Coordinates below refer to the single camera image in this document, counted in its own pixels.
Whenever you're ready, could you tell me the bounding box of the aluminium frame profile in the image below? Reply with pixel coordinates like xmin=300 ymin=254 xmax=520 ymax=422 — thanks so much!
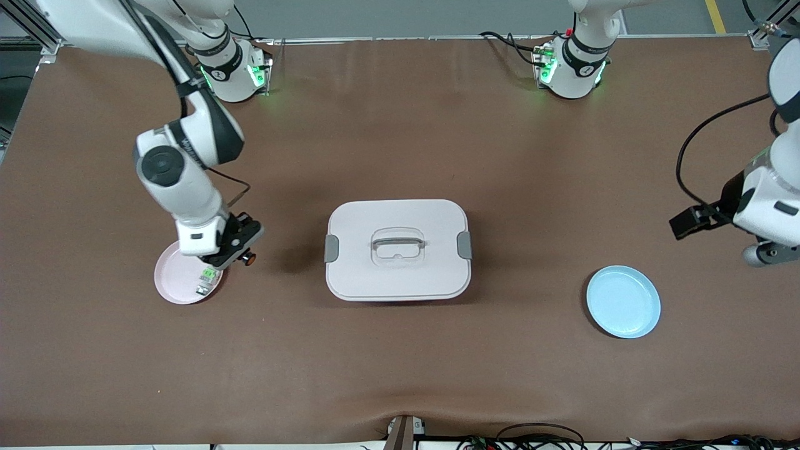
xmin=0 ymin=0 xmax=63 ymax=57
xmin=747 ymin=0 xmax=800 ymax=51

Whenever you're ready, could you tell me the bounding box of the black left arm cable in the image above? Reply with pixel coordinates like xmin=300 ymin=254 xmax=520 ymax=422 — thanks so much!
xmin=676 ymin=92 xmax=779 ymax=210

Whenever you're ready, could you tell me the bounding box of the black base cable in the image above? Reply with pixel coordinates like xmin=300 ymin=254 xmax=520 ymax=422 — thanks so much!
xmin=480 ymin=30 xmax=551 ymax=66

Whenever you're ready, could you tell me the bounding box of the white lidded storage box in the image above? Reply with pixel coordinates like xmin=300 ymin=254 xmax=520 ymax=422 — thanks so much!
xmin=324 ymin=199 xmax=473 ymax=303

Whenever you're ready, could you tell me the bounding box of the black cable tangle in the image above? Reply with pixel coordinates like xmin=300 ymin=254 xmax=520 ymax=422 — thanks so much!
xmin=456 ymin=423 xmax=800 ymax=450

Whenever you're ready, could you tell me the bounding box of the light blue round plate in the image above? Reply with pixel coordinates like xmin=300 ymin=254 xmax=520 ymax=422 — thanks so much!
xmin=586 ymin=265 xmax=661 ymax=339

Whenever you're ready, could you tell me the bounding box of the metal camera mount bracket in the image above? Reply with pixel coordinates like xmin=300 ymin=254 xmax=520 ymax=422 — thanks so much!
xmin=382 ymin=414 xmax=427 ymax=450

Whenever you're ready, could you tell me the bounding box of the pink round plate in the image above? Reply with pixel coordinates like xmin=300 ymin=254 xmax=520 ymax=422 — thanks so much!
xmin=154 ymin=241 xmax=224 ymax=305

